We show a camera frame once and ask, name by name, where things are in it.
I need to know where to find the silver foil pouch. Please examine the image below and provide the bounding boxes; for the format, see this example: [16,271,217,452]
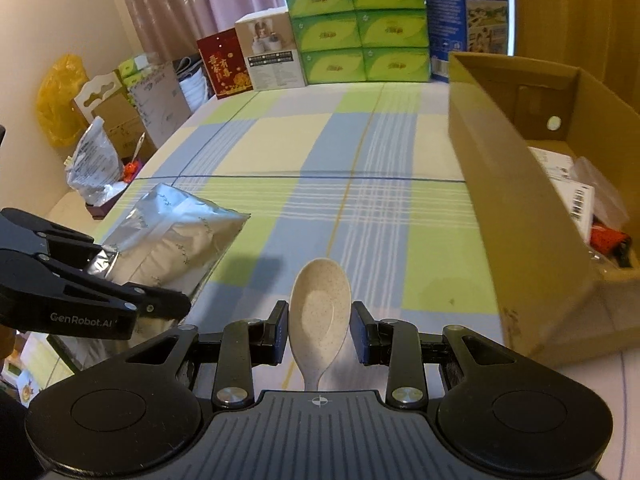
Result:
[48,184,250,373]

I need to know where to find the beige plastic spoon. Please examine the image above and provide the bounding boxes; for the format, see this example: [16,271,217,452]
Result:
[288,258,352,391]

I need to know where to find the red candy packet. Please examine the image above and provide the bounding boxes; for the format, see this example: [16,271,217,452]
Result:
[589,223,631,257]

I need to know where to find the green white oral box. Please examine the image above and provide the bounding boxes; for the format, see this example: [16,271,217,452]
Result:
[555,180,594,243]

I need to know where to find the clear plastic lid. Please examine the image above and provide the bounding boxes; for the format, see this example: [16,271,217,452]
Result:
[570,156,629,231]

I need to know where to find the white blue medicine box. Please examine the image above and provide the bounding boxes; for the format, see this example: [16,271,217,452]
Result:
[529,146,574,180]

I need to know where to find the clear plastic bag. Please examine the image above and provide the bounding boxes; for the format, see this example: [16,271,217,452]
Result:
[64,117,124,205]

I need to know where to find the yellow plastic bag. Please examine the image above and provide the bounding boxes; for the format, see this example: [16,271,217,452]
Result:
[36,54,89,148]

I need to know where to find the checkered tablecloth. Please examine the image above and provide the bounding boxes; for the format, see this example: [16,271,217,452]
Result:
[92,80,507,391]

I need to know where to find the brown cardboard box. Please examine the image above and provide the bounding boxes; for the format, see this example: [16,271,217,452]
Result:
[449,52,639,366]

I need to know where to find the red gift envelope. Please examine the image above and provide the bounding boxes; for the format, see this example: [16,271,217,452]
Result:
[196,28,253,100]

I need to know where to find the white product box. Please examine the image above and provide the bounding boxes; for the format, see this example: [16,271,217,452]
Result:
[235,6,306,91]

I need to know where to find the green tissue box pack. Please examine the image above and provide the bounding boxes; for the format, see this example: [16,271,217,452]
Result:
[286,0,431,84]

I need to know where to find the blue milk carton box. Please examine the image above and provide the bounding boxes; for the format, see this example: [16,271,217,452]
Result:
[425,0,510,81]

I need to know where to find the brown carton with white handle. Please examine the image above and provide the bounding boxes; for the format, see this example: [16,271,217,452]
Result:
[74,72,156,162]

